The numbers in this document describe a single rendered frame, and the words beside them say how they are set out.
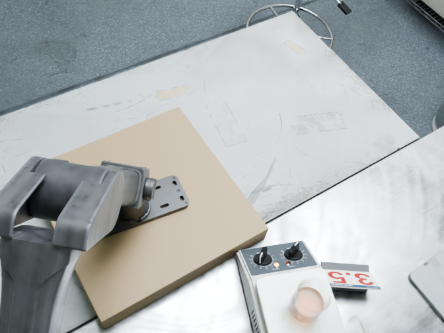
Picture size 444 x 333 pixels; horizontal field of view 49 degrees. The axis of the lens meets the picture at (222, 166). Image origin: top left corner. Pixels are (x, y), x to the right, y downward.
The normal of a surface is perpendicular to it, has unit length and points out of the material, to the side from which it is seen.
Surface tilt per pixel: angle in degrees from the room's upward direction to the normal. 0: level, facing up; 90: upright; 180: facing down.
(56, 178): 6
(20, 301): 38
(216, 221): 0
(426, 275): 0
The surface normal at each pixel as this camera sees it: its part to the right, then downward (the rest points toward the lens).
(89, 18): 0.10, -0.55
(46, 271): -0.01, 0.07
